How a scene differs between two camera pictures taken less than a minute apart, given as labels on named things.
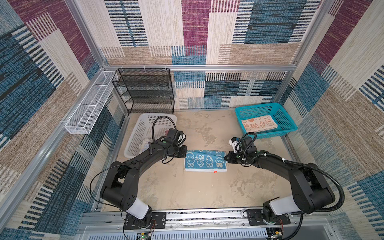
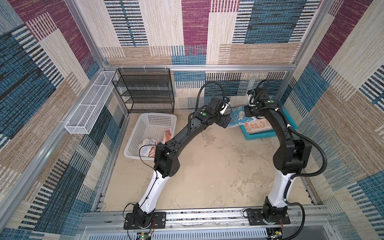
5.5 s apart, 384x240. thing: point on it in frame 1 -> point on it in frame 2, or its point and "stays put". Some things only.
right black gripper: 231,159 -> 247,112
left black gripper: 182,152 -> 223,118
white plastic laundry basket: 145,127 stays put
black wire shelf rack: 145,90 stays put
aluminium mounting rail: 217,225 stays put
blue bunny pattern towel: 205,160 -> 239,116
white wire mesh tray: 83,120 stays put
